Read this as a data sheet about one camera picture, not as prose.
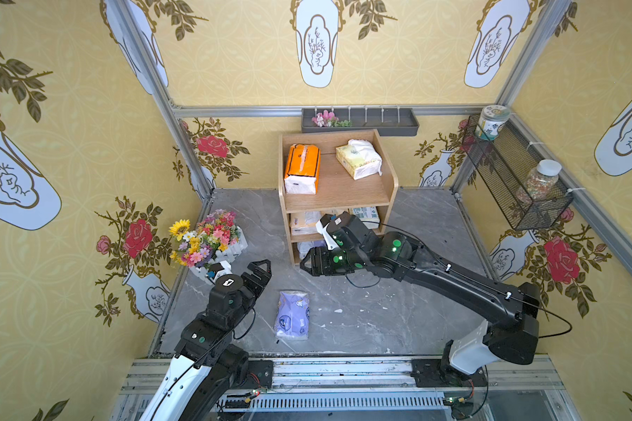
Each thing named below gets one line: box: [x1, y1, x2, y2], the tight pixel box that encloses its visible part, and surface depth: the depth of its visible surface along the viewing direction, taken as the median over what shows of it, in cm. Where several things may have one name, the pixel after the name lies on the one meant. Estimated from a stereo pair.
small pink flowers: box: [311, 109, 352, 128], surface depth 89 cm
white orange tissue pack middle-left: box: [290, 211, 323, 236], surface depth 85 cm
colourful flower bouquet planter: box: [168, 209, 249, 286], surface depth 87 cm
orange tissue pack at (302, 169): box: [283, 143, 322, 195], surface depth 75 cm
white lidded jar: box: [475, 104, 511, 142], surface depth 87 cm
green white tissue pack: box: [352, 206, 381, 229], surface depth 86 cm
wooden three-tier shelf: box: [279, 128, 400, 266], surface depth 80 cm
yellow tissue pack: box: [335, 138, 383, 180], surface depth 81 cm
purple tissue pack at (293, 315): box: [275, 290, 310, 340], surface depth 82 cm
